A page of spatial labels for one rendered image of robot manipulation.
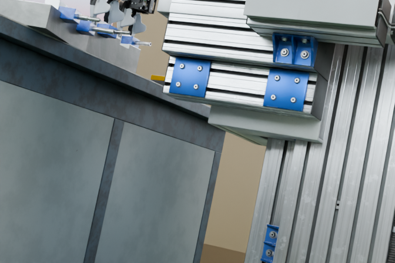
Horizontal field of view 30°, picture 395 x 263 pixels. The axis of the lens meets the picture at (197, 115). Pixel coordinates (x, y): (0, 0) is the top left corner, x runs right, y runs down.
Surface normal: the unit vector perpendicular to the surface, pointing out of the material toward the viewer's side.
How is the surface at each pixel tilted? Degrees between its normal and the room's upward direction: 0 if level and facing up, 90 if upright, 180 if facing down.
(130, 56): 90
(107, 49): 90
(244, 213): 90
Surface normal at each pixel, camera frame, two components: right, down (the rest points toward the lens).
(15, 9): -0.18, -0.14
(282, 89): -0.38, -0.18
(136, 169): 0.87, 0.12
